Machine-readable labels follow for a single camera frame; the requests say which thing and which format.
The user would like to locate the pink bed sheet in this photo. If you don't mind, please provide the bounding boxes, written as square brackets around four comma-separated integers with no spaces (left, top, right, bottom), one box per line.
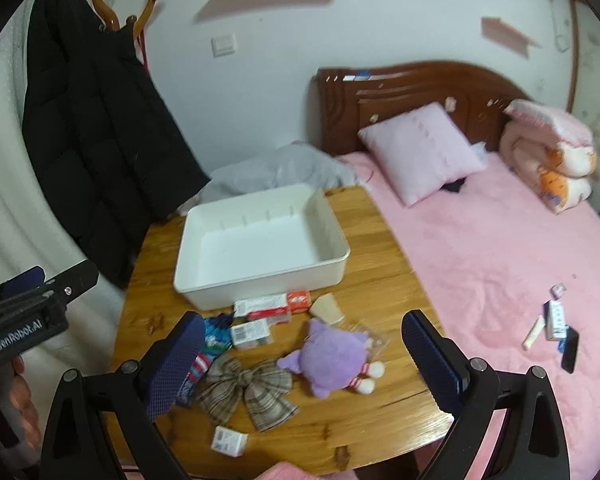
[337,152,600,480]

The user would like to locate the small pink wall shelf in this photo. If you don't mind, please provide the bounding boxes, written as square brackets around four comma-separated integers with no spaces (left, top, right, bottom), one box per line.
[481,16,541,57]

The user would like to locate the white box with green label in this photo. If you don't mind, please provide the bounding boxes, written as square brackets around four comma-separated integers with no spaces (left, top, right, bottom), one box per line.
[230,320,273,352]

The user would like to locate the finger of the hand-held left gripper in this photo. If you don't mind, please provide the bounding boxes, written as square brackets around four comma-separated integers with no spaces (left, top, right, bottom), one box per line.
[45,259,100,306]
[0,266,46,301]

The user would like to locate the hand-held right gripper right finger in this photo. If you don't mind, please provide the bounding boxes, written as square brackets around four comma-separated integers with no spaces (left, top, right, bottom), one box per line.
[401,310,572,480]

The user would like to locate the blue patterned pouch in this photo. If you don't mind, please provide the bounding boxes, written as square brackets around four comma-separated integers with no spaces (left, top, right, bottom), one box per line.
[190,313,237,386]

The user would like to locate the person's left hand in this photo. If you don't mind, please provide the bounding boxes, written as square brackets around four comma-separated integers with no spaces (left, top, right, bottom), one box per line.
[7,355,43,448]

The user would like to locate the white tube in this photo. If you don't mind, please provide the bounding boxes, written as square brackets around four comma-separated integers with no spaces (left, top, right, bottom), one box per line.
[522,315,546,352]

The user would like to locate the white curtain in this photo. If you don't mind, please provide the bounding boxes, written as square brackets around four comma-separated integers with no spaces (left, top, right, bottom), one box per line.
[0,35,131,411]

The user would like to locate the red strap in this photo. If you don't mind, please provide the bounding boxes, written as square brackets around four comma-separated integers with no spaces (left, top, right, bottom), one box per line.
[135,25,151,73]

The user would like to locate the black phone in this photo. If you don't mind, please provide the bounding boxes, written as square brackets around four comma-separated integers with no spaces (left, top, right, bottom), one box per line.
[560,326,580,375]

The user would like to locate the plaid fabric bow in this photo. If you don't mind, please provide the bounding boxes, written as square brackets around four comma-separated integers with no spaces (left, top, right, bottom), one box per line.
[195,355,301,433]

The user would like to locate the white cloth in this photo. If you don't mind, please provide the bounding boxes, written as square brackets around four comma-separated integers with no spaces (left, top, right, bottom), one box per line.
[167,200,201,218]

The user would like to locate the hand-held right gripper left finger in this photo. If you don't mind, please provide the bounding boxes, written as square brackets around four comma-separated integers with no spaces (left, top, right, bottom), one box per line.
[39,311,207,480]

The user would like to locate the red white toothpaste box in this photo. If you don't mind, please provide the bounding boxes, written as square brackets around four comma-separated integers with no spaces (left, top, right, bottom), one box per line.
[233,290,312,318]

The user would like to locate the white plastic bin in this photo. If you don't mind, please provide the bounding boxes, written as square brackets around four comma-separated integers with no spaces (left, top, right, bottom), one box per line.
[172,183,352,311]

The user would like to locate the blue snack packet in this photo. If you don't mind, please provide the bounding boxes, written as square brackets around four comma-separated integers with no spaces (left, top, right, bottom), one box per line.
[176,377,197,408]

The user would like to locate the grey cloth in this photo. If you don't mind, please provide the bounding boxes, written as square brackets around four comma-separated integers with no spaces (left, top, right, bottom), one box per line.
[195,142,358,206]

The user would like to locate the black puffer jacket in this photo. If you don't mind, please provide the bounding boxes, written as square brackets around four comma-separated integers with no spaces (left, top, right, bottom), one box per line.
[22,0,212,291]

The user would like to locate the white and blue box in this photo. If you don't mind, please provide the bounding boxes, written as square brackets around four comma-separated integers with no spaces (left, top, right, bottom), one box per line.
[544,300,568,342]

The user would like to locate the wooden headboard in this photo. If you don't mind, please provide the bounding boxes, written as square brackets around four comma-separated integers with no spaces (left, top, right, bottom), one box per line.
[316,61,536,156]

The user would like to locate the pink fleece robe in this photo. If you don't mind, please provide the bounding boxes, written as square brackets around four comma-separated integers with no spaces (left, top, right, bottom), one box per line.
[252,461,331,480]

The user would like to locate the purple plush toy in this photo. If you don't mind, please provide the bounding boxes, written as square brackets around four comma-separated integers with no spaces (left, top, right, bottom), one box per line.
[276,319,386,401]

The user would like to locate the folded pink cartoon quilt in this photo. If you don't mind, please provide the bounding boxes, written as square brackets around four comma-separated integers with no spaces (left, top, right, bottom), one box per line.
[498,99,598,216]

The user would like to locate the beige soap block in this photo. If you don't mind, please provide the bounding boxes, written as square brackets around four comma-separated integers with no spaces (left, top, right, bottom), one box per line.
[309,294,346,326]

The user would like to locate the white light switch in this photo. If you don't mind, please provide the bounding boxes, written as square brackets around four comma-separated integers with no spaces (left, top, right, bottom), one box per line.
[211,33,238,57]

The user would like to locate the pink pillow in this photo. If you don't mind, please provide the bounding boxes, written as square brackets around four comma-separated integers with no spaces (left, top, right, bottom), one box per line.
[357,101,488,207]

